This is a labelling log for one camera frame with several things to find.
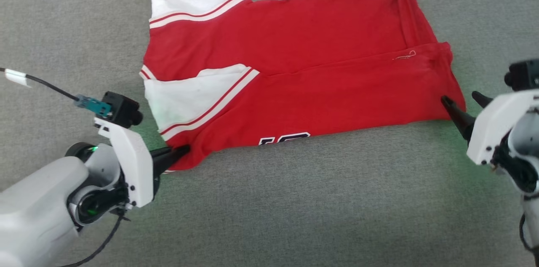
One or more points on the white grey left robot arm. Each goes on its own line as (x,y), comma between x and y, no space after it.
(38,208)

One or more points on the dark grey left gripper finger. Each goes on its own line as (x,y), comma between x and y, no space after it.
(168,156)

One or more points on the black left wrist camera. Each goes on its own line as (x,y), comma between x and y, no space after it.
(122,109)

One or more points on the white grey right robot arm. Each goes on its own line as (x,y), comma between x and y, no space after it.
(524,161)

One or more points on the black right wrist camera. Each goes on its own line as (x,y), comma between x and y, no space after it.
(524,74)

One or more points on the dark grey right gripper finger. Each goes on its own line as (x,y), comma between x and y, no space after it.
(461,119)
(482,98)

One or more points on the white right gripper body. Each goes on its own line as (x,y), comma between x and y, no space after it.
(497,126)

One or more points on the red and white jersey garment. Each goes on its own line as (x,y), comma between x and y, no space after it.
(316,69)

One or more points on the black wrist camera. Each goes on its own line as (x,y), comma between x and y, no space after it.
(524,74)
(122,109)

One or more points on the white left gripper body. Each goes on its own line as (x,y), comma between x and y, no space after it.
(134,166)

